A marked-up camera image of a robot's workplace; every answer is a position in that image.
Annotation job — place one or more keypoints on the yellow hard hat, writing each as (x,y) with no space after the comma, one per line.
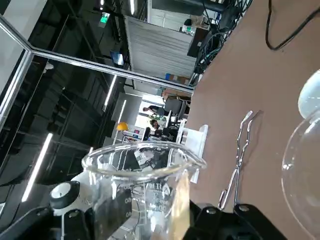
(122,126)

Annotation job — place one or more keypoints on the person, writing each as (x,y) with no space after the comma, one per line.
(155,109)
(154,124)

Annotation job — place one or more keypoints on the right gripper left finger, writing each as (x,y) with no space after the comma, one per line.
(75,225)

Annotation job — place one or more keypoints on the small clear glass beaker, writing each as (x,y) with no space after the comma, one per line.
(150,172)

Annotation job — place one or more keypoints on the large clear glass beaker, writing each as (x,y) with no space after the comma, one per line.
(305,175)

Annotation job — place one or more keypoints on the white test tube rack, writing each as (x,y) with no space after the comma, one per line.
(195,138)

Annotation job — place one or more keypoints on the metal crucible tongs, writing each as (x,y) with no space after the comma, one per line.
(241,155)

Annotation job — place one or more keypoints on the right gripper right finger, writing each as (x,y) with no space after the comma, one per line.
(225,225)

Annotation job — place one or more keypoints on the aluminium frame post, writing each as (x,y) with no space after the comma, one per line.
(100,65)

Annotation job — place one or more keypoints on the small white ceramic dish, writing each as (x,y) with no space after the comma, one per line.
(311,97)

